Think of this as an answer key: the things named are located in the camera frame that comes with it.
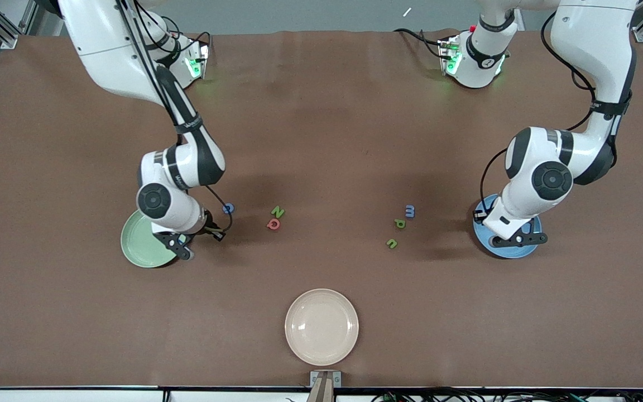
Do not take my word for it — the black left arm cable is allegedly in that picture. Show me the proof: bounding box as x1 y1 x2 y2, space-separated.
479 11 598 218

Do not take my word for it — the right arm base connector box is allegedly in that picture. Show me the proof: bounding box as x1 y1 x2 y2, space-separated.
184 42 211 82

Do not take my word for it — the blue plate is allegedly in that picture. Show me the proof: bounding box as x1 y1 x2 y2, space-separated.
473 193 543 259

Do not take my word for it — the beige plate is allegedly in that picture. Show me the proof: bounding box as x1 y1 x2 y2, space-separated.
285 288 359 367

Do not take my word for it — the light green plate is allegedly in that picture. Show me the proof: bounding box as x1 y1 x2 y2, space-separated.
121 209 188 269

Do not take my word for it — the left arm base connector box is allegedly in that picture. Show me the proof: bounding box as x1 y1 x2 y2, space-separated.
438 36 463 77

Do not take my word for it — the white table edge rail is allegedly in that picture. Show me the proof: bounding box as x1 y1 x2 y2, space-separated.
0 385 643 402

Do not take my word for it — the black arm base cable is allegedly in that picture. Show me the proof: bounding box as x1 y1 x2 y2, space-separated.
393 28 446 59
162 17 213 51

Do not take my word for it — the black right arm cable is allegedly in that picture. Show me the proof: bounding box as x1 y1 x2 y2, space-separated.
115 0 234 232

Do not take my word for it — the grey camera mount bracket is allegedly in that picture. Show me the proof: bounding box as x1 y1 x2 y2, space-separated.
310 370 342 402

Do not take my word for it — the brown table mat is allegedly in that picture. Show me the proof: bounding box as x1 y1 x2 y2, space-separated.
0 29 643 389

